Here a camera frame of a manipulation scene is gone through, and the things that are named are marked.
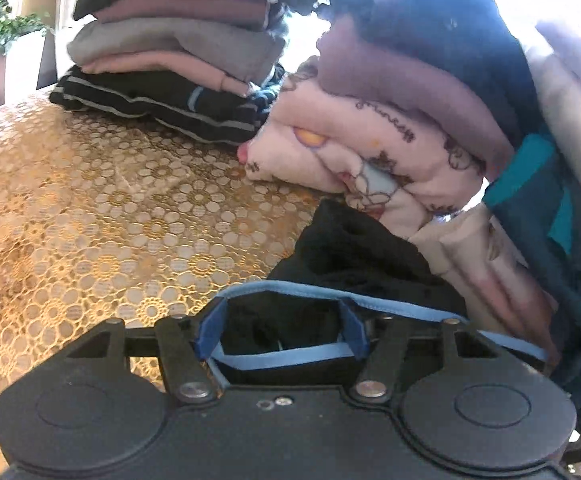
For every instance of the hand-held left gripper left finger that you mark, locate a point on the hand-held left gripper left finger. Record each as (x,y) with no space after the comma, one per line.
(203,339)

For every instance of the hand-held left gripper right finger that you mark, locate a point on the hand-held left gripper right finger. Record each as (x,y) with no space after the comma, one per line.
(354,332)

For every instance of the black pants with blue trim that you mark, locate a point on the black pants with blue trim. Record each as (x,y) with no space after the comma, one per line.
(360,255)

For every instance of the cream folded garment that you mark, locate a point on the cream folded garment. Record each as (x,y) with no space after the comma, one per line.
(480,270)

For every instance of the pink printed folded garment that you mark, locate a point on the pink printed folded garment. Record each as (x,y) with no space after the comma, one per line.
(330,140)

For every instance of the dark teal garment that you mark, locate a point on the dark teal garment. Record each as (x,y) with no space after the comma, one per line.
(545,220)

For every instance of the black striped folded garment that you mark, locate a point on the black striped folded garment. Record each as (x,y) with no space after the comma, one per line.
(160,97)

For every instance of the pale lavender garment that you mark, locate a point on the pale lavender garment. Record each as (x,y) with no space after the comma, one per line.
(570,90)

